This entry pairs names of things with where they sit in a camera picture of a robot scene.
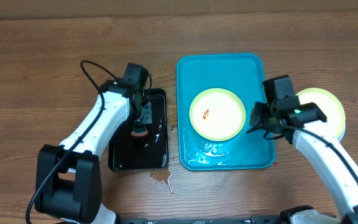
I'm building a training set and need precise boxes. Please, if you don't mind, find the orange green sponge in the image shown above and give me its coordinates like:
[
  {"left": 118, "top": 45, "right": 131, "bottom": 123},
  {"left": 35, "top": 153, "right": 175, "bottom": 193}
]
[{"left": 131, "top": 126, "right": 149, "bottom": 138}]

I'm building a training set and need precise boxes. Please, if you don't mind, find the yellow plate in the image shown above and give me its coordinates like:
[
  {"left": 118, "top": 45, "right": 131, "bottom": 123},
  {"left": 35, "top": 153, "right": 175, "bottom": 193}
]
[
  {"left": 189, "top": 88, "right": 246, "bottom": 141},
  {"left": 296, "top": 88, "right": 346, "bottom": 141}
]

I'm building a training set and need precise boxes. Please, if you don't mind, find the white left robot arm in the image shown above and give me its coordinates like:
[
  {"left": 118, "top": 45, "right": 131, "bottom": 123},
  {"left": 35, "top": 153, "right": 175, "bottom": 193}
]
[{"left": 25, "top": 78, "right": 152, "bottom": 223}]

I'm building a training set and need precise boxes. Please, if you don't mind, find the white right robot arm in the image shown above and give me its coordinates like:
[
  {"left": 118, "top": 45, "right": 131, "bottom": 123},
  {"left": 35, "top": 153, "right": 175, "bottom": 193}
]
[{"left": 250, "top": 100, "right": 358, "bottom": 223}]

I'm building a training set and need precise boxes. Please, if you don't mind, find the black water tray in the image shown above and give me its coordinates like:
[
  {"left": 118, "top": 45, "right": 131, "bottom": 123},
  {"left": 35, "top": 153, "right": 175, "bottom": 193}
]
[{"left": 108, "top": 88, "right": 168, "bottom": 171}]

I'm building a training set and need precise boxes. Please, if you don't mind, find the teal plastic tray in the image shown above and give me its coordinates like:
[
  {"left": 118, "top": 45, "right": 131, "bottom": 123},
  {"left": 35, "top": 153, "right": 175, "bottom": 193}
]
[{"left": 177, "top": 53, "right": 275, "bottom": 170}]

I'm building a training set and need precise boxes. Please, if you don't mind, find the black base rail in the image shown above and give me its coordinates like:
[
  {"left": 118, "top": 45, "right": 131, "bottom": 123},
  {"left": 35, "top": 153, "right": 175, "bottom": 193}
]
[{"left": 116, "top": 215, "right": 285, "bottom": 224}]

